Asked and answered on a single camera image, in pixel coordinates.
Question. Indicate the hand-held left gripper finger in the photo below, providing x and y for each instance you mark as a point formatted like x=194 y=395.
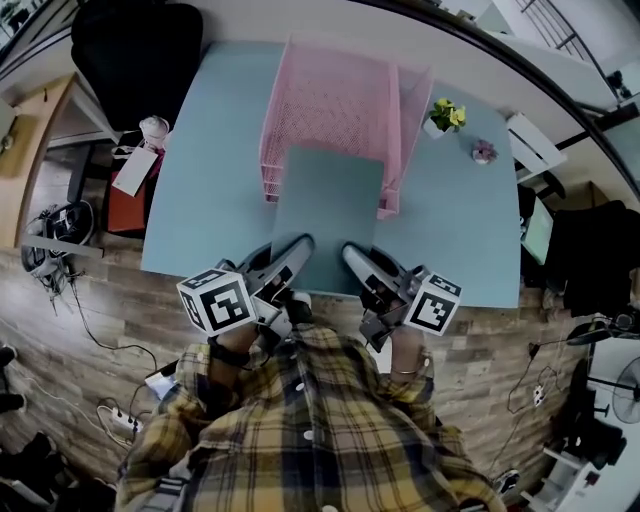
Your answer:
x=256 y=260
x=287 y=265

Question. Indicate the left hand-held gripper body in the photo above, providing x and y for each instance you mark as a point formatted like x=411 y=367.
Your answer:
x=220 y=305

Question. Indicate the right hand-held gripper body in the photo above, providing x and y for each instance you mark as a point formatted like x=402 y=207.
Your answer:
x=430 y=307

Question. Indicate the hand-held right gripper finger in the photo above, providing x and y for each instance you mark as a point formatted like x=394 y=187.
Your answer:
x=390 y=267
x=362 y=270

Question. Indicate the grey-blue folder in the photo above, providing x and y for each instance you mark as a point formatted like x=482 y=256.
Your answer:
x=327 y=210

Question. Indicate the pink mesh letter tray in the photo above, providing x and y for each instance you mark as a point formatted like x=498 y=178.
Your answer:
x=330 y=100

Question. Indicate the person's left forearm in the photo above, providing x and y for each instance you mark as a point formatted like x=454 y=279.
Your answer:
x=232 y=337

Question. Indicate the person's right forearm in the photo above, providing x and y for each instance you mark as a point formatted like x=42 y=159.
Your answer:
x=407 y=350

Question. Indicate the person's white shoe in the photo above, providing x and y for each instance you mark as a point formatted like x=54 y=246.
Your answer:
x=302 y=300

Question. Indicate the black wristwatch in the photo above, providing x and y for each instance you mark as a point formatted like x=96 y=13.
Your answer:
x=229 y=356

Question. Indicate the smartphone with lit screen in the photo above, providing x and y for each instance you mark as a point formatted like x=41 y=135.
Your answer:
x=161 y=385

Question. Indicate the monitor with green screen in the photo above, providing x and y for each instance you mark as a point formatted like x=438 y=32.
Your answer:
x=540 y=232

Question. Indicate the red cabinet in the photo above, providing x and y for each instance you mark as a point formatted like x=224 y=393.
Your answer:
x=125 y=210

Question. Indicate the small white power strip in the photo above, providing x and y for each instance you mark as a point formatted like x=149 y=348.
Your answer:
x=538 y=395

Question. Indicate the small purple potted succulent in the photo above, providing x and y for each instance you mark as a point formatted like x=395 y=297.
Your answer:
x=485 y=151

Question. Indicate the yellow flower potted plant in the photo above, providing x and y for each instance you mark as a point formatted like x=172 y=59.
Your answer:
x=447 y=117

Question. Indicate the yellow plaid shirt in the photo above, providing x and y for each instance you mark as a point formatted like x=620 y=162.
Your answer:
x=315 y=440

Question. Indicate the white table leg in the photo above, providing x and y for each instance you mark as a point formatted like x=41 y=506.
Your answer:
x=60 y=246

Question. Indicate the black armrest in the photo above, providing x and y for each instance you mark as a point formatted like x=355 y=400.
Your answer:
x=552 y=186

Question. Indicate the black draped jacket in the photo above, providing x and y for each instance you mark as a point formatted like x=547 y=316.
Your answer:
x=595 y=255

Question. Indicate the black round device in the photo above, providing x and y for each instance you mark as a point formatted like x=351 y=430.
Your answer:
x=55 y=225

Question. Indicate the black white sneaker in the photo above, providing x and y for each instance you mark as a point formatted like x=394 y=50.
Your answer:
x=506 y=481

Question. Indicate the white drawer cabinet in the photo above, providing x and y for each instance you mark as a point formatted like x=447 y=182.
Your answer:
x=535 y=145

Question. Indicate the floor fan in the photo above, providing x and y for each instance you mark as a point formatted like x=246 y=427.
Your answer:
x=629 y=390

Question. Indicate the white low shelf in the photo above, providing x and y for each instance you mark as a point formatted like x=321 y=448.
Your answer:
x=560 y=480

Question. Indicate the black office chair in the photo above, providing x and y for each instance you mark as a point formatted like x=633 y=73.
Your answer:
x=135 y=65

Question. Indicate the wooden desk partition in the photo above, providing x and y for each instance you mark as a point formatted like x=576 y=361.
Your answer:
x=20 y=160

